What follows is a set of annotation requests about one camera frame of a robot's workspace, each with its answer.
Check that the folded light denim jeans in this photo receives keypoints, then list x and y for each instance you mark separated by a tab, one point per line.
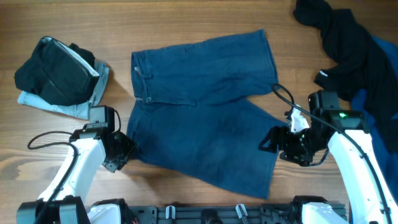
80	111

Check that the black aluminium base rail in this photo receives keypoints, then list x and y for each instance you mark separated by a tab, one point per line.
261	214

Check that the crumpled black garment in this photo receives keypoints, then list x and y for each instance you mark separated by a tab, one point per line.
361	64

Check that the dark blue shorts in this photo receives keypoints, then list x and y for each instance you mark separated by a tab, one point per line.
192	112

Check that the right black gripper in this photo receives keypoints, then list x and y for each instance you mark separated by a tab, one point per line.
284	144

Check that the bright blue cloth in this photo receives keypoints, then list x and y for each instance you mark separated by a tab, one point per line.
386	160

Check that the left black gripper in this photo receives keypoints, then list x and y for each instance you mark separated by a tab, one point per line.
111	165

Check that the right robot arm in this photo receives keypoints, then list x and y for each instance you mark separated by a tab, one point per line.
345	135

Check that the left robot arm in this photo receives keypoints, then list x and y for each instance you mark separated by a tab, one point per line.
99	143

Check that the folded black garment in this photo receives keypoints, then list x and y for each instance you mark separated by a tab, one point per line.
59	74

